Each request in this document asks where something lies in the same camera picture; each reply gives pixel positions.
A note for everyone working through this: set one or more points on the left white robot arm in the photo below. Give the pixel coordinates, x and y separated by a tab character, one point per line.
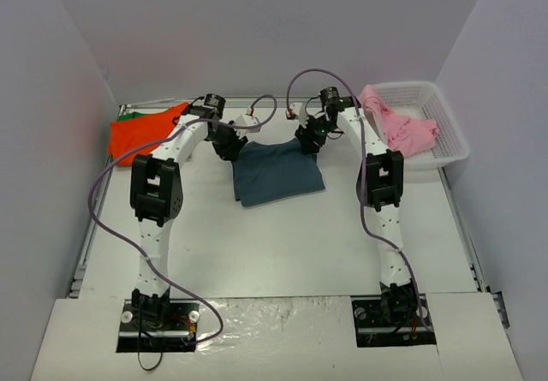
156	194

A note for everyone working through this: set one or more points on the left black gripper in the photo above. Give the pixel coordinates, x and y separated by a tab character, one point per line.
231	146

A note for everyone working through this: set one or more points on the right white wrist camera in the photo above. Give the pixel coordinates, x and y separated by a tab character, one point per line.
298	111

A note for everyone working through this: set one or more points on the white plastic basket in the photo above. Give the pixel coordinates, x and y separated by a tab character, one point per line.
422	100

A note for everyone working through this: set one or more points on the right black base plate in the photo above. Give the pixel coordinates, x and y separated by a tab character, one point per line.
373	330

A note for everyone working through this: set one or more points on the pink t shirt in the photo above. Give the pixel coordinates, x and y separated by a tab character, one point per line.
402	133

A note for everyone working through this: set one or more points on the orange folded t shirt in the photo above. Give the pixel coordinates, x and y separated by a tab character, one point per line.
127	135

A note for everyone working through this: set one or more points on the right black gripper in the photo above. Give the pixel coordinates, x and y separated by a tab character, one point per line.
306	142

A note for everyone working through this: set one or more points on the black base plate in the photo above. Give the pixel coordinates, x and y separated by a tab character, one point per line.
177	334
373	330

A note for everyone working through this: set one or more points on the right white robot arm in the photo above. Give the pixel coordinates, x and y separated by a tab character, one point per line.
379	188

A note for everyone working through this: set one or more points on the green folded t shirt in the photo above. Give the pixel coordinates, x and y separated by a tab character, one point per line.
130	116

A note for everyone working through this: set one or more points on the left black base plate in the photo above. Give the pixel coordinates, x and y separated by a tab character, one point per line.
177	334

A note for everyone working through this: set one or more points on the blue t shirt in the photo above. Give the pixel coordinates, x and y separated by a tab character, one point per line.
266	173

